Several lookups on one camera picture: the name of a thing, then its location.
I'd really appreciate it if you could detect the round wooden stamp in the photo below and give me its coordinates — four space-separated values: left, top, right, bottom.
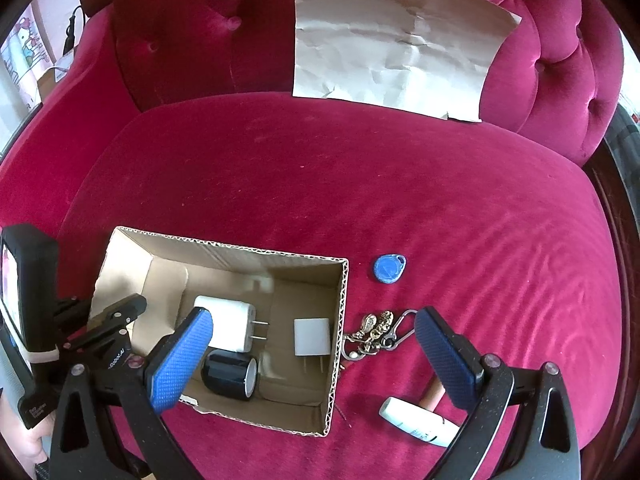
418 377 446 412

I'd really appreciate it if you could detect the light blue spray bottle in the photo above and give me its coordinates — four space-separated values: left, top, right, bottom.
378 396 460 448

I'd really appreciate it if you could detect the large white charger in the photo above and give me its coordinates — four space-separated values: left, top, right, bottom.
194 296 269 353

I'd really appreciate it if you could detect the metal keychain with charms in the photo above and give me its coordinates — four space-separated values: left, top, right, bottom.
341 309 418 362

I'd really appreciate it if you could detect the cardboard box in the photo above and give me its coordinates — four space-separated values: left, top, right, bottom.
90 226 349 437
38 52 74 102

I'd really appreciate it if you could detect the small white plug adapter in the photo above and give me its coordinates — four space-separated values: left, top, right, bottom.
294 318 332 358

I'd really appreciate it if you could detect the blue key fob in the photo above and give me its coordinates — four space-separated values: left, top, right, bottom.
372 254 407 285

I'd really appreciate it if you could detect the person's left hand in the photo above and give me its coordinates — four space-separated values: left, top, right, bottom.
1 393 55 474

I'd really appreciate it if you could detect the cardboard box in background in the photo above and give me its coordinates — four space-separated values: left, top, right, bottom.
38 52 74 102

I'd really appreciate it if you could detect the red velvet sofa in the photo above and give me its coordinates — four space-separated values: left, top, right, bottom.
1 0 625 462

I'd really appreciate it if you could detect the crumpled brown paper sheet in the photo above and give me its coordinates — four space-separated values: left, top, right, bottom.
292 0 521 122

